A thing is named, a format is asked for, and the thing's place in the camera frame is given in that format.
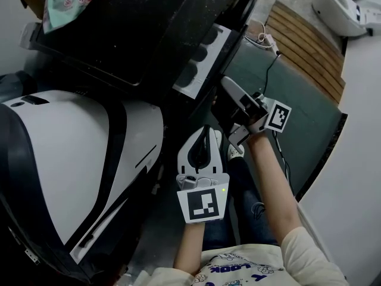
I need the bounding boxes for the person's jeans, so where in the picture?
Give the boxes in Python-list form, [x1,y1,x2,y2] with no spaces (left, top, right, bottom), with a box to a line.
[202,156,281,250]

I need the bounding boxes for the person's right forearm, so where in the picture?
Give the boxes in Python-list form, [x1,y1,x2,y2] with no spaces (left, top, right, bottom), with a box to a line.
[246,129,302,247]

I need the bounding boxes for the black washing machine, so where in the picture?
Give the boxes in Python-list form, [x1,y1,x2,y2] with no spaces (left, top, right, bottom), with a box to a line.
[29,0,260,125]

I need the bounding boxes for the pink and green detergent bag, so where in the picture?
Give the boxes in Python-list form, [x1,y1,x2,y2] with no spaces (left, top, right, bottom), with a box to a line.
[42,0,99,35]

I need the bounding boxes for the white and black domed appliance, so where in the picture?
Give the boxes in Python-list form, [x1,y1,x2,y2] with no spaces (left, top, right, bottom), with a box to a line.
[0,89,165,282]

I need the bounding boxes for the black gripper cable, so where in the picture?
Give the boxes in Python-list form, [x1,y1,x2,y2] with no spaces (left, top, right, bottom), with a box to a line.
[251,202,266,220]

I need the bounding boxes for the person's left forearm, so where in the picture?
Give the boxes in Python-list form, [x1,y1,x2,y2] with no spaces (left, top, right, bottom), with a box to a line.
[174,221,207,277]

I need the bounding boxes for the wooden slat mat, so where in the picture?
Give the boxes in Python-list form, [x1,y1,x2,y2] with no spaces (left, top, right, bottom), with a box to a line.
[264,0,346,105]

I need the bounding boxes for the white toilet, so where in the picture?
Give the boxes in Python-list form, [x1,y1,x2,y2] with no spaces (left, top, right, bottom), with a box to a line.
[311,0,381,38]

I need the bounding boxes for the person's right white shoe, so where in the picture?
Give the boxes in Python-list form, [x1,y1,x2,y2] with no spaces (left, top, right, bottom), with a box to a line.
[227,143,246,161]

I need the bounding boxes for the white slim appliance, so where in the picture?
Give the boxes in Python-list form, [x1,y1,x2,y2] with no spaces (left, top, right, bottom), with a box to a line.
[19,22,40,51]

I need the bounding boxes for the person's cream printed shirt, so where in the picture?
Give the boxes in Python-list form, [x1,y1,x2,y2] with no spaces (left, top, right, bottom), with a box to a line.
[133,226,349,286]

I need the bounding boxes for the dark green floor mat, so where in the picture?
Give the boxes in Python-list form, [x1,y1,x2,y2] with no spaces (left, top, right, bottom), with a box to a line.
[214,37,348,203]

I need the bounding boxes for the white detergent drawer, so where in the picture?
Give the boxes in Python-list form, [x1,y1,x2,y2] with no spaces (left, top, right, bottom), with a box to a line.
[171,22,239,128]

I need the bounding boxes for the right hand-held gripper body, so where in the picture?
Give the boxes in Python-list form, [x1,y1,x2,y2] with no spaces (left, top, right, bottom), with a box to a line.
[241,92,292,135]

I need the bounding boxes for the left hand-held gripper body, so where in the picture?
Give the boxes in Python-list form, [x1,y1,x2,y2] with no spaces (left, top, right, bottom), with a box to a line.
[175,173,231,225]

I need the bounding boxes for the white power strip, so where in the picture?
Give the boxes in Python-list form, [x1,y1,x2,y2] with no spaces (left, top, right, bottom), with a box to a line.
[264,34,281,55]

